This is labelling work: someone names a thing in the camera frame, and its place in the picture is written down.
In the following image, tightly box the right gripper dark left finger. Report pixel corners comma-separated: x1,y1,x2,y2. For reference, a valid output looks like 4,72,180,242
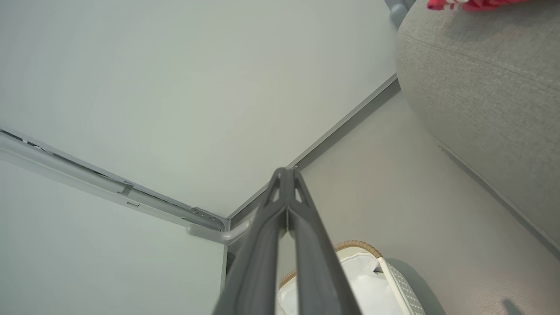
213,168,290,315

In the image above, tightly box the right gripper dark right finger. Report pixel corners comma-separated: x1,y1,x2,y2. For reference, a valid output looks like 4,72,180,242
287,168,362,315

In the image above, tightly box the red clothing with white print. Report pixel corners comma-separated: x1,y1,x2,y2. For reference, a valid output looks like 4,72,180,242
427,0,528,12

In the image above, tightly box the white fabric basket liner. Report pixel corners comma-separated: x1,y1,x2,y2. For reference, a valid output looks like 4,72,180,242
278,252,396,315

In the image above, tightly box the white wicker-rimmed laundry basket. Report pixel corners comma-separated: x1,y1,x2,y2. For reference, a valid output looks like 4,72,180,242
277,240,427,315

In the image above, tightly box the grey curved bar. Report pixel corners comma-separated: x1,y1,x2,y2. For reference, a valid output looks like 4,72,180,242
187,218,254,245

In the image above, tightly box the grey baseboard strip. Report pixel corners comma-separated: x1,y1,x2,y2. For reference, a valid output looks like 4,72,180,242
227,73,401,229

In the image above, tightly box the grey fabric sofa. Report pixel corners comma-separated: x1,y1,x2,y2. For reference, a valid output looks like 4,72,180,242
395,0,560,259

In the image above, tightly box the grey rounded fixture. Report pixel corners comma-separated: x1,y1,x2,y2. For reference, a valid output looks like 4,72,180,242
384,0,416,29

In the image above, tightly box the grey wall rail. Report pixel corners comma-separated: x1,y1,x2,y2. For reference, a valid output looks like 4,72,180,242
0,128,230,232

